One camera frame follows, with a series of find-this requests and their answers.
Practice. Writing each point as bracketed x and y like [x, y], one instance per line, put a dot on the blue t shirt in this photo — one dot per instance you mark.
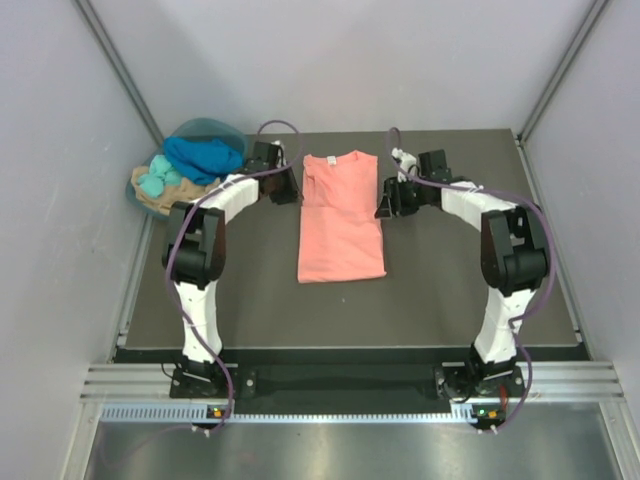
[202, 162]

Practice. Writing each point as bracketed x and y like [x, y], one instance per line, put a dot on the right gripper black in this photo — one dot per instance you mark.
[392, 204]

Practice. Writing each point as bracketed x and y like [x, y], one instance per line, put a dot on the aluminium frame post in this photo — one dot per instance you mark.
[578, 40]
[90, 16]

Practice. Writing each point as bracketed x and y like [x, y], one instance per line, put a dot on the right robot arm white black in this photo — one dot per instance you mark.
[515, 259]

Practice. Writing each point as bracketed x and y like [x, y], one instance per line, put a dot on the grey slotted cable duct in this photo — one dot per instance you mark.
[207, 414]

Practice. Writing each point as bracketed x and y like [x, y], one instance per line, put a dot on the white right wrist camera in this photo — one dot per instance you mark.
[407, 164]

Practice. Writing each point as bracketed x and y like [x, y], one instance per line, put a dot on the right aluminium frame post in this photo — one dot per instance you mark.
[578, 40]

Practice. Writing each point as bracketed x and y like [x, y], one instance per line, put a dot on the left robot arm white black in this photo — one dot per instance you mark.
[195, 257]

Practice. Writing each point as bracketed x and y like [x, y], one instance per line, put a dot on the left aluminium frame post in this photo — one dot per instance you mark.
[90, 16]

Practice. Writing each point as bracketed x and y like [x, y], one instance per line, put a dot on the light turquoise t shirt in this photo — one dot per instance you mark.
[159, 175]

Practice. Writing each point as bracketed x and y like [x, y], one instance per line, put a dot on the beige t shirt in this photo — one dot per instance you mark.
[184, 191]

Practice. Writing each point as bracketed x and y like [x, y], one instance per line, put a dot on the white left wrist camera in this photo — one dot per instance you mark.
[281, 156]

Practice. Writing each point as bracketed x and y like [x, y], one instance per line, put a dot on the aluminium rail front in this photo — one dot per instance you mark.
[563, 382]

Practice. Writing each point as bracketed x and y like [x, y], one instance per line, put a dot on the teal laundry basket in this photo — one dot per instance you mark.
[199, 130]

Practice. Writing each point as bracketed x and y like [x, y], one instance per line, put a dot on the pink t shirt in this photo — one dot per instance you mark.
[340, 238]

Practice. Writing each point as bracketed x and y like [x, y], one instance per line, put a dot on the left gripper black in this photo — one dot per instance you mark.
[291, 192]

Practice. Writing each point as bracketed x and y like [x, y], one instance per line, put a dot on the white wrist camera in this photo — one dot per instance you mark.
[407, 164]
[281, 156]

